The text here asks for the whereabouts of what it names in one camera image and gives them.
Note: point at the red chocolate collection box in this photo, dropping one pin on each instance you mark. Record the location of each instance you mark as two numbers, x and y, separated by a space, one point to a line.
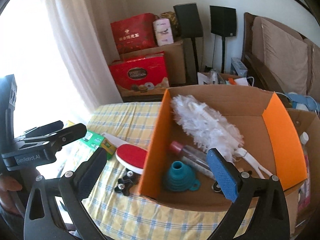
143 75

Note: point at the right black speaker on stand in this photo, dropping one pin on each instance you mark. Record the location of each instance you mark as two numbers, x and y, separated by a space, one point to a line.
223 23

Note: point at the orange cardboard box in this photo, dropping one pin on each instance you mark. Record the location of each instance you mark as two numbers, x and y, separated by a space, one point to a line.
225 117

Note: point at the open brown carton on floor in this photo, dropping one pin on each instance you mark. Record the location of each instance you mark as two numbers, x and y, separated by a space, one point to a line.
307 122

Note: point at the brown cushioned sofa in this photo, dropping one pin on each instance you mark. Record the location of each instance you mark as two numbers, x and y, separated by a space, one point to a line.
280 58

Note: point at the black knob with screws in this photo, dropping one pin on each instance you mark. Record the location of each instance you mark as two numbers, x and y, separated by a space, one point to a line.
126 182

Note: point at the blue collapsible silicone funnel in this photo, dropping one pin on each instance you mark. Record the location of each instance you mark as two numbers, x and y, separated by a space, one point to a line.
181 177

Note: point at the yellow plaid tablecloth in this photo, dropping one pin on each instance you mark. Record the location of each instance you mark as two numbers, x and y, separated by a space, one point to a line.
150 211

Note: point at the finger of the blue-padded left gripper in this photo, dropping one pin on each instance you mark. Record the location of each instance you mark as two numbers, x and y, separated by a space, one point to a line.
66 136

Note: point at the left black speaker on stand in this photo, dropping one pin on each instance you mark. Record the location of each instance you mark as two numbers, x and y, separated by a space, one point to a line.
190 28

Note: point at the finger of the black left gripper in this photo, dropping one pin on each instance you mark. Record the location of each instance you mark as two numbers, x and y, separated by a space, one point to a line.
44 130

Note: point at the person's left hand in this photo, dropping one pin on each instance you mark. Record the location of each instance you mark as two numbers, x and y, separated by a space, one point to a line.
7 186

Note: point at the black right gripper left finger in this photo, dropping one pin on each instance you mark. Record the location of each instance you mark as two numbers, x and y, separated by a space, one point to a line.
42 217

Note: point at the green yellow toothpaste box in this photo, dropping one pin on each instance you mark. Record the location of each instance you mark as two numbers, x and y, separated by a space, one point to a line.
94 141

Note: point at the white feather duster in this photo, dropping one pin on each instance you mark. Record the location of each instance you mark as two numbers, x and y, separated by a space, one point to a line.
210 129

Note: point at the red white lint brush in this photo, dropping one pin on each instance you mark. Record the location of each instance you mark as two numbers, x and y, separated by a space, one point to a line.
130 156

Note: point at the black speaker on stand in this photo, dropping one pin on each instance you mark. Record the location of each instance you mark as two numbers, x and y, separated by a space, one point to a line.
190 28
223 23

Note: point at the white sheer curtain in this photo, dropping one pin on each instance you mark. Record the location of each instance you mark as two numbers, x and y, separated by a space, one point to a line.
59 52

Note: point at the clear bottle pink cap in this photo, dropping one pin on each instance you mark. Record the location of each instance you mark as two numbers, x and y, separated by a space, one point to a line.
192 157

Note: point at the brown cardboard box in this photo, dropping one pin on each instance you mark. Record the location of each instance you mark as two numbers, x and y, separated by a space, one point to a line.
174 59

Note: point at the red tea gift bag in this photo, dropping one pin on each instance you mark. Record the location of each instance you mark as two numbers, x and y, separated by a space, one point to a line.
135 33

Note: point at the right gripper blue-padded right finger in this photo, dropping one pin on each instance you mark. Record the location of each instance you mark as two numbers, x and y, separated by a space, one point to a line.
270 219

